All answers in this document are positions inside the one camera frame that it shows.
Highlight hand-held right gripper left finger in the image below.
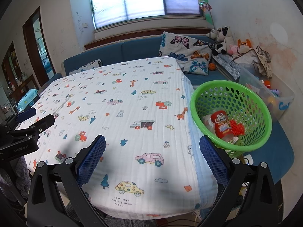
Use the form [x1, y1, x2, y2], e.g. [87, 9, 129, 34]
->
[27, 135, 106, 227]

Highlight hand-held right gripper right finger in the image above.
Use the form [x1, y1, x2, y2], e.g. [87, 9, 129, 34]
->
[199, 135, 277, 227]

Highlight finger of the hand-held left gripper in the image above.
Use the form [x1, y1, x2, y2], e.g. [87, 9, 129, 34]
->
[6, 114, 55, 145]
[16, 108, 37, 124]

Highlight red paper cup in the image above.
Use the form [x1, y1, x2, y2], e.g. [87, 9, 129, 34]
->
[211, 112, 233, 142]

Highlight clear plastic bag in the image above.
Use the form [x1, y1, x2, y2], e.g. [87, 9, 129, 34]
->
[204, 115, 215, 129]

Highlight red frilly ornament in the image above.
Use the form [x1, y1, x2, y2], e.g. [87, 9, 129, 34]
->
[228, 119, 246, 136]

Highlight green plastic basket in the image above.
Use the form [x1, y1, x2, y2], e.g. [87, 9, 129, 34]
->
[191, 80, 273, 158]

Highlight person's left forearm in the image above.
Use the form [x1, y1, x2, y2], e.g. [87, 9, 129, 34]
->
[0, 157, 32, 218]

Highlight blue wet wipes pack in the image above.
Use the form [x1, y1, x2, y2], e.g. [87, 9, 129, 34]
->
[18, 89, 38, 110]

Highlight dark wooden cabinet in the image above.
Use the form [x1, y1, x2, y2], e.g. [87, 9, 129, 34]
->
[0, 41, 34, 104]

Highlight small butterfly pillow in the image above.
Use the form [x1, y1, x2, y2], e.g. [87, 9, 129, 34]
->
[69, 60, 103, 75]

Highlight white printed blanket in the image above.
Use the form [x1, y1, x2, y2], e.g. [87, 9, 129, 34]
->
[18, 57, 219, 219]

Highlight clear storage box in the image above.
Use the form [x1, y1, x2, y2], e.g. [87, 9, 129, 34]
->
[238, 65, 295, 121]

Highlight checked blue cloth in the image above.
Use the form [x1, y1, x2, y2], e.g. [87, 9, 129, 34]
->
[211, 53, 242, 79]

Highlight beige cloth bag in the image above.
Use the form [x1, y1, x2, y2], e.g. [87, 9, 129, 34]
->
[232, 45, 273, 78]

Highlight large butterfly pillow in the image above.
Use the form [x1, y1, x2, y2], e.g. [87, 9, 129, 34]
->
[159, 31, 213, 76]

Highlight orange fox plush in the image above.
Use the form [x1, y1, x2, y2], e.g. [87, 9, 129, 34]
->
[237, 38, 252, 52]

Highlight blue sofa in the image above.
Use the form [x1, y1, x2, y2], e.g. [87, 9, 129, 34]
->
[38, 34, 295, 185]

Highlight black white cow plush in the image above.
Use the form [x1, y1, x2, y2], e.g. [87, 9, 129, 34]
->
[212, 26, 235, 54]

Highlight grey white plush toy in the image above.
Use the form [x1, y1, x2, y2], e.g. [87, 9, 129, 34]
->
[206, 28, 222, 39]

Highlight wooden window ledge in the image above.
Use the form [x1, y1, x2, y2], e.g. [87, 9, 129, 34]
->
[84, 27, 212, 51]

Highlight window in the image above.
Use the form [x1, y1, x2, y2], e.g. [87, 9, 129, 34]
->
[88, 0, 204, 30]

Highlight colourful pinwheel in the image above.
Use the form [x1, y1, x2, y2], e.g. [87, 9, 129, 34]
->
[198, 0, 216, 29]

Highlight brown door frame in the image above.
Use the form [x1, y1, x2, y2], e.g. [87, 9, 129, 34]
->
[22, 7, 56, 86]

